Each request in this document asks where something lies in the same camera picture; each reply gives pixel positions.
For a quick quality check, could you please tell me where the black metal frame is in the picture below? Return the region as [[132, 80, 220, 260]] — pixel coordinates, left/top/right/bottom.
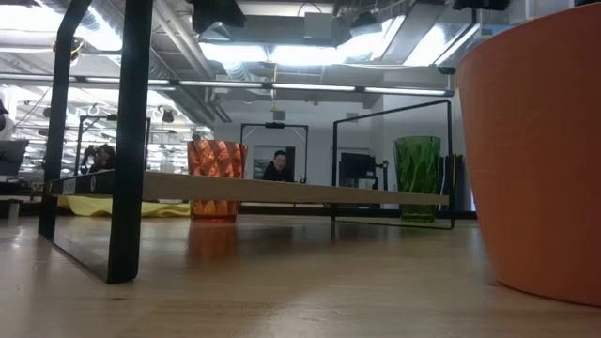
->
[[38, 0, 455, 285]]

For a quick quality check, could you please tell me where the green faceted plastic cup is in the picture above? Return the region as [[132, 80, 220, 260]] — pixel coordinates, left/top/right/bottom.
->
[[393, 135, 442, 223]]

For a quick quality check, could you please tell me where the person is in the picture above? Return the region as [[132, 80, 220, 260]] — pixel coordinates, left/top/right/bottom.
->
[[261, 149, 296, 183], [80, 143, 116, 175]]

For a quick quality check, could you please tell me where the dark computer monitor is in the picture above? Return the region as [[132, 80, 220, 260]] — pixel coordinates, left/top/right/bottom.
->
[[0, 139, 30, 177]]

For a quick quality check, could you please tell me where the long ceiling light bar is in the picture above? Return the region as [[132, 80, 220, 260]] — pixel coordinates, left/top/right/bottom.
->
[[0, 72, 455, 98]]

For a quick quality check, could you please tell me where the large plain orange cup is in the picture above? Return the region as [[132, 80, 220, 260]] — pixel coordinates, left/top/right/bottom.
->
[[455, 3, 601, 309]]

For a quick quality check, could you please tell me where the yellow cloth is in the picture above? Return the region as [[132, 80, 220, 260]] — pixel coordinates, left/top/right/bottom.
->
[[56, 195, 193, 219]]

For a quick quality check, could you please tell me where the black monitor on arm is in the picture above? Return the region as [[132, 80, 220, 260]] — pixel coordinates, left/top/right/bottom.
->
[[338, 151, 391, 191]]

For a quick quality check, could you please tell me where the orange faceted plastic cup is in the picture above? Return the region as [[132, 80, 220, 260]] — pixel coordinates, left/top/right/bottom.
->
[[186, 139, 249, 223]]

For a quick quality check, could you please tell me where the black metal frame stand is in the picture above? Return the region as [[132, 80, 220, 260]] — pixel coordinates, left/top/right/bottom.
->
[[239, 121, 310, 184], [73, 114, 152, 176]]

